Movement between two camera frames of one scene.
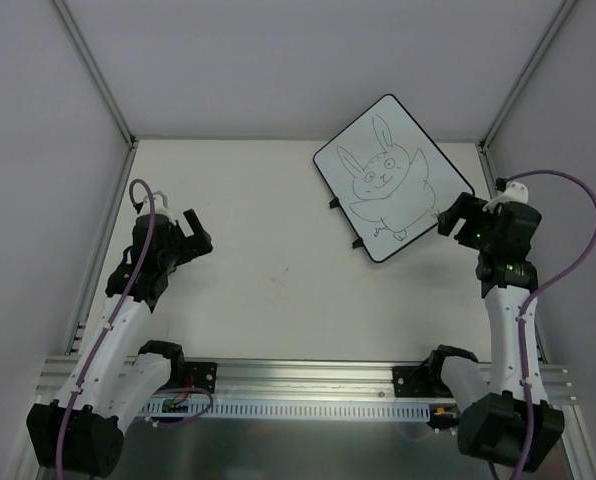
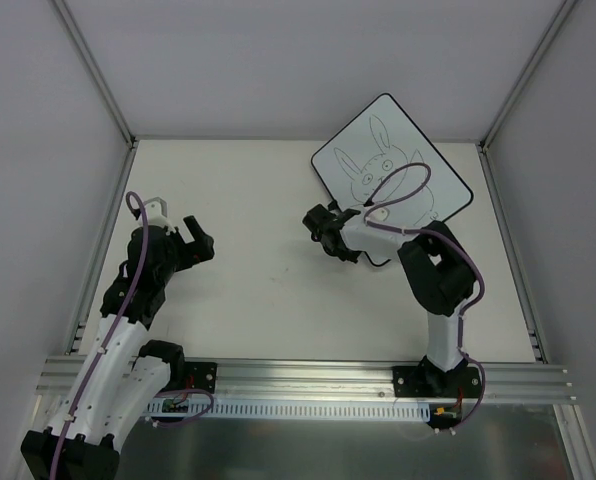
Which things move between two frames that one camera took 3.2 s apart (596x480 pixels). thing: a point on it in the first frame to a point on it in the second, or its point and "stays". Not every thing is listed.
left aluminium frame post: x=96 y=70 stays
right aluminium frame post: x=525 y=73 stays
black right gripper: x=462 y=220 to x=328 y=232
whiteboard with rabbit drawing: x=387 y=179 stays
